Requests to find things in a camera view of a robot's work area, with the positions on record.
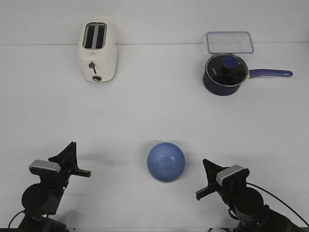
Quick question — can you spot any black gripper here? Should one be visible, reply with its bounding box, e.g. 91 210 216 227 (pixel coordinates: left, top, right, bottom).
196 159 232 205
48 142 91 193

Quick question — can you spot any dark blue saucepan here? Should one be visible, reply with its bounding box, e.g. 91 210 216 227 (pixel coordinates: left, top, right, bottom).
203 69 293 96

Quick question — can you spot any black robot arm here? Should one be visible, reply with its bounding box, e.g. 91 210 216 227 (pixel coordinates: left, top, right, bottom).
196 159 304 232
18 142 91 232

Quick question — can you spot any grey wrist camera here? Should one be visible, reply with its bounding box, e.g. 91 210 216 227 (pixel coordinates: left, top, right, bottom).
29 159 61 173
215 165 250 186

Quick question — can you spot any glass pot lid blue knob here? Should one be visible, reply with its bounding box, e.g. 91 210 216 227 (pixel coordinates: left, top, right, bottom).
205 53 249 87

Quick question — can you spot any blue bowl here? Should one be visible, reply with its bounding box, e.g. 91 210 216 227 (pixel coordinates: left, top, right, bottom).
147 142 186 183

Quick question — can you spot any clear plastic container lid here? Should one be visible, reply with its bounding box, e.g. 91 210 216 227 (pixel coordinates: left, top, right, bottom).
206 31 254 55

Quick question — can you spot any white two-slot toaster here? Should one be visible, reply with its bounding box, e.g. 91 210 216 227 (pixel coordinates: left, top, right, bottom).
78 19 117 82

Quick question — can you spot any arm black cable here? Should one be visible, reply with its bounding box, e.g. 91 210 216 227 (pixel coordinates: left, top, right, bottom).
7 210 27 229
243 182 308 229

